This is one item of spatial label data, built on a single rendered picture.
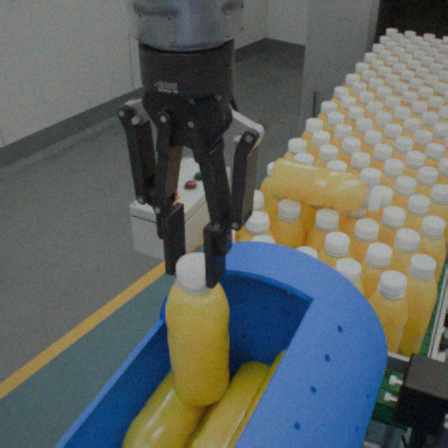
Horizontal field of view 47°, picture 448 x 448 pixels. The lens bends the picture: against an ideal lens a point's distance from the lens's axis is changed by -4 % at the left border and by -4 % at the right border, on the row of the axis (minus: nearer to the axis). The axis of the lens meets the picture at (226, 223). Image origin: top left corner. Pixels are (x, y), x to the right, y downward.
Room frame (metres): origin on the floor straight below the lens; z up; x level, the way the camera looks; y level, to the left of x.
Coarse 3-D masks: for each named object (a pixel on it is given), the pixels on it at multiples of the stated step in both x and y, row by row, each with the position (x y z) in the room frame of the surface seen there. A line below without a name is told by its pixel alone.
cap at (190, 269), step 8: (184, 256) 0.43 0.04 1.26; (192, 256) 0.43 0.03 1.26; (200, 256) 0.43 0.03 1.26; (176, 264) 0.42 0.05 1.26; (184, 264) 0.42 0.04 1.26; (192, 264) 0.42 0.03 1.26; (200, 264) 0.42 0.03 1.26; (176, 272) 0.41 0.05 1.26; (184, 272) 0.40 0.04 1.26; (192, 272) 0.40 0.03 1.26; (200, 272) 0.40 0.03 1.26; (184, 280) 0.40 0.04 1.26; (192, 280) 0.40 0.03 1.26; (200, 280) 0.40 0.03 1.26; (192, 288) 0.40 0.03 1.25; (200, 288) 0.40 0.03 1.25
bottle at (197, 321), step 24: (216, 288) 0.41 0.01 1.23; (168, 312) 0.40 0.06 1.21; (192, 312) 0.39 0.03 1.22; (216, 312) 0.39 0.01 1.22; (168, 336) 0.41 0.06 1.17; (192, 336) 0.38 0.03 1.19; (216, 336) 0.39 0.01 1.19; (192, 360) 0.38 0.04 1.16; (216, 360) 0.39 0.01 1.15; (192, 384) 0.38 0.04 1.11; (216, 384) 0.39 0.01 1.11
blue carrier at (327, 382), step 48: (240, 288) 0.50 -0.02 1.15; (288, 288) 0.42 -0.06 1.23; (336, 288) 0.43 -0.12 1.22; (240, 336) 0.50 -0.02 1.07; (288, 336) 0.47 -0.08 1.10; (336, 336) 0.37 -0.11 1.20; (384, 336) 0.42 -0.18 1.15; (144, 384) 0.43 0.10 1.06; (288, 384) 0.30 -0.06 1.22; (336, 384) 0.32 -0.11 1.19; (96, 432) 0.35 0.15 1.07; (288, 432) 0.26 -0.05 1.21; (336, 432) 0.28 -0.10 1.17
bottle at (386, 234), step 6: (378, 222) 0.79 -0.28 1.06; (384, 222) 0.77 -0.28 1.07; (384, 228) 0.76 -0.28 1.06; (390, 228) 0.75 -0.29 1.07; (396, 228) 0.75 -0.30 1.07; (402, 228) 0.76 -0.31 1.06; (378, 234) 0.76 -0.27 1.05; (384, 234) 0.75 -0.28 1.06; (390, 234) 0.75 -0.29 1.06; (396, 234) 0.75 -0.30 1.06; (384, 240) 0.75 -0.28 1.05; (390, 240) 0.74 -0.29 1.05
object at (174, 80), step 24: (144, 48) 0.40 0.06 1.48; (216, 48) 0.39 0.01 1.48; (144, 72) 0.40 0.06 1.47; (168, 72) 0.38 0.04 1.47; (192, 72) 0.38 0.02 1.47; (216, 72) 0.39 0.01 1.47; (144, 96) 0.42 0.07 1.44; (168, 96) 0.38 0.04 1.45; (192, 96) 0.38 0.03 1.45; (216, 96) 0.39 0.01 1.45; (216, 120) 0.39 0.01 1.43
